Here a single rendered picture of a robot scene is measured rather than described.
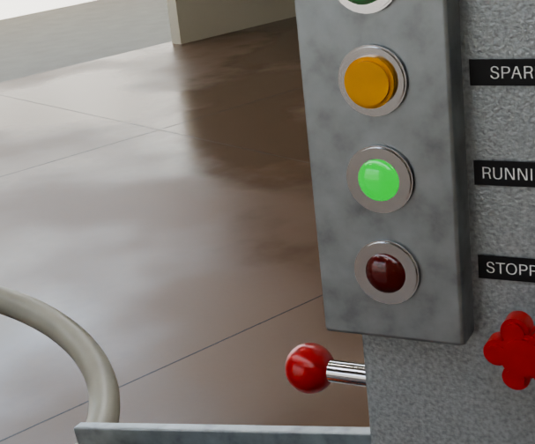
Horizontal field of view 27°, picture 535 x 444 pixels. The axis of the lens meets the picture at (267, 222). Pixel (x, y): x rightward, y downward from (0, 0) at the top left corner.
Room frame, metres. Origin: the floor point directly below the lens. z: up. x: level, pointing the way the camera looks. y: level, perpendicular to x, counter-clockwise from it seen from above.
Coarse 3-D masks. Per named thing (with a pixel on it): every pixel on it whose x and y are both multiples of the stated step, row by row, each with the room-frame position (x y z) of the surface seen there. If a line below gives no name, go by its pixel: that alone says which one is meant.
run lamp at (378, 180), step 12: (360, 168) 0.54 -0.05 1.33; (372, 168) 0.53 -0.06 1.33; (384, 168) 0.53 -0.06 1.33; (360, 180) 0.53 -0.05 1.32; (372, 180) 0.53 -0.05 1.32; (384, 180) 0.53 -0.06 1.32; (396, 180) 0.53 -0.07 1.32; (372, 192) 0.53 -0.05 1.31; (384, 192) 0.53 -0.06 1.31; (396, 192) 0.53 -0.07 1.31
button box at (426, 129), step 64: (320, 0) 0.55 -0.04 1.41; (448, 0) 0.52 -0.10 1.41; (320, 64) 0.55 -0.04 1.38; (448, 64) 0.52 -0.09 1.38; (320, 128) 0.55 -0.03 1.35; (384, 128) 0.53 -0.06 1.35; (448, 128) 0.52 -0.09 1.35; (320, 192) 0.55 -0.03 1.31; (448, 192) 0.52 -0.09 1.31; (320, 256) 0.55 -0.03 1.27; (448, 256) 0.52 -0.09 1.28; (384, 320) 0.54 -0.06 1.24; (448, 320) 0.52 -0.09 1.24
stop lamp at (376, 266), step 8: (376, 256) 0.53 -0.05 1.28; (384, 256) 0.53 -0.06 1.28; (392, 256) 0.53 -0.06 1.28; (368, 264) 0.54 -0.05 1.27; (376, 264) 0.53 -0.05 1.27; (384, 264) 0.53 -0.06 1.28; (392, 264) 0.53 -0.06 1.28; (400, 264) 0.53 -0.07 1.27; (368, 272) 0.53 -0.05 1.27; (376, 272) 0.53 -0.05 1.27; (384, 272) 0.53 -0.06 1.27; (392, 272) 0.53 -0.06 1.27; (400, 272) 0.53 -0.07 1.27; (368, 280) 0.54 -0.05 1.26; (376, 280) 0.53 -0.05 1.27; (384, 280) 0.53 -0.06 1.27; (392, 280) 0.53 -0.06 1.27; (400, 280) 0.53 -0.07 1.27; (376, 288) 0.53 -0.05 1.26; (384, 288) 0.53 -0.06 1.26; (392, 288) 0.53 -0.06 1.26; (400, 288) 0.53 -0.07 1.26
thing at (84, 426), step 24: (96, 432) 0.86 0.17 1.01; (120, 432) 0.85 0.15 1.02; (144, 432) 0.84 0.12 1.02; (168, 432) 0.82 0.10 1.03; (192, 432) 0.81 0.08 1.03; (216, 432) 0.80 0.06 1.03; (240, 432) 0.79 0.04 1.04; (264, 432) 0.78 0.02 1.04; (288, 432) 0.77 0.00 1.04; (312, 432) 0.76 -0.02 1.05; (336, 432) 0.75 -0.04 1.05; (360, 432) 0.74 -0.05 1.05
